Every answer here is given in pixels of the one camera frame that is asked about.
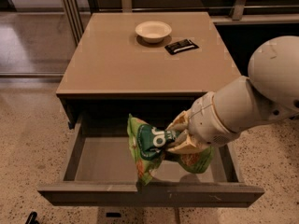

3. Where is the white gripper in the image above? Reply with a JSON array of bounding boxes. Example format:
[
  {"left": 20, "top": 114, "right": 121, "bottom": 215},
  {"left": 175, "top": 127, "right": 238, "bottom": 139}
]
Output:
[{"left": 165, "top": 91, "right": 240, "bottom": 154}]

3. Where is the green rice chip bag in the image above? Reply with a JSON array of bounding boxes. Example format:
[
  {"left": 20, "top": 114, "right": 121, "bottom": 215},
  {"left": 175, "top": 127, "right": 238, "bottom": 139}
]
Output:
[{"left": 127, "top": 115, "right": 215, "bottom": 185}]

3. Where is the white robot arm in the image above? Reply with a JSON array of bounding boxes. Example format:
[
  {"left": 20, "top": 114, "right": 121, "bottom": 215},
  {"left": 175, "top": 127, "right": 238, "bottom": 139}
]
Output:
[{"left": 166, "top": 36, "right": 299, "bottom": 154}]

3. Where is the grey drawer cabinet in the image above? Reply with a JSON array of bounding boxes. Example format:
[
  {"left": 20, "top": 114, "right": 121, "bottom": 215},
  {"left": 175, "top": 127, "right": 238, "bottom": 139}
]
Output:
[{"left": 56, "top": 12, "right": 240, "bottom": 124}]

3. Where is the open grey top drawer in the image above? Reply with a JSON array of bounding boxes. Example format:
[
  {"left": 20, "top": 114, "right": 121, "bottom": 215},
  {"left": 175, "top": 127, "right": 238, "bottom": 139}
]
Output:
[{"left": 37, "top": 115, "right": 264, "bottom": 208}]

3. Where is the black snack packet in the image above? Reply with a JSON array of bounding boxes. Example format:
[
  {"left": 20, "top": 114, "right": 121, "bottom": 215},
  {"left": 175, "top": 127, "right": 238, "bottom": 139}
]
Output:
[{"left": 164, "top": 39, "right": 198, "bottom": 55}]

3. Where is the white bowl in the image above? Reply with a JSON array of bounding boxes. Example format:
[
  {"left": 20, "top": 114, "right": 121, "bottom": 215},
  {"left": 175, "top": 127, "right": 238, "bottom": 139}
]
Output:
[{"left": 135, "top": 21, "right": 172, "bottom": 44}]

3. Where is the black object on floor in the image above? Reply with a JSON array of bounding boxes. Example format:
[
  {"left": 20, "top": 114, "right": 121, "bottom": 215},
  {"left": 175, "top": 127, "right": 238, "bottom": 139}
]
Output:
[{"left": 25, "top": 211, "right": 40, "bottom": 224}]

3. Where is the metal window frame post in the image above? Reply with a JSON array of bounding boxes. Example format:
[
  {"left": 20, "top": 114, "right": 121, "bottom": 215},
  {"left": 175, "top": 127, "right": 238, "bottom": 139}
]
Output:
[{"left": 62, "top": 0, "right": 84, "bottom": 46}]

